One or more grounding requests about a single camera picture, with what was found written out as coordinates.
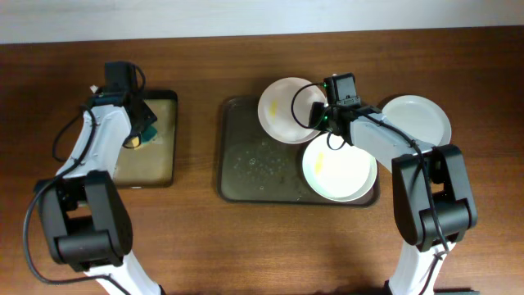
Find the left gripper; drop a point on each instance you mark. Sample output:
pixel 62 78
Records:
pixel 151 118

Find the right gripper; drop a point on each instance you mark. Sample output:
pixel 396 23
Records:
pixel 318 108

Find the green yellow sponge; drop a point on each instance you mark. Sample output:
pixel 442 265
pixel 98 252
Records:
pixel 145 137

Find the pale blue plate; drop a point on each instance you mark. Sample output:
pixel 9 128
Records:
pixel 419 117

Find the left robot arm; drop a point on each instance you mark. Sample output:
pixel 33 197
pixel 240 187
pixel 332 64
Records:
pixel 85 223

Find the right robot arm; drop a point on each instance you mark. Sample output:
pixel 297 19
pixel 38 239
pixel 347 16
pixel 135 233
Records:
pixel 432 197

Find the small black water tray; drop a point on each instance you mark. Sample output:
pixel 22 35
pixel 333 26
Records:
pixel 152 165

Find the large brown serving tray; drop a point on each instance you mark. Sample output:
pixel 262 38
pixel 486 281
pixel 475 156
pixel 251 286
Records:
pixel 254 167

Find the white plate right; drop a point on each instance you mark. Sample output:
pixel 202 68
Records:
pixel 337 171

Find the white plate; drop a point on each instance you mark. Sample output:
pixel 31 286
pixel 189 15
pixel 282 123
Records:
pixel 274 110
pixel 337 171

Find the white plate top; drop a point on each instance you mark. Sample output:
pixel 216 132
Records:
pixel 274 110

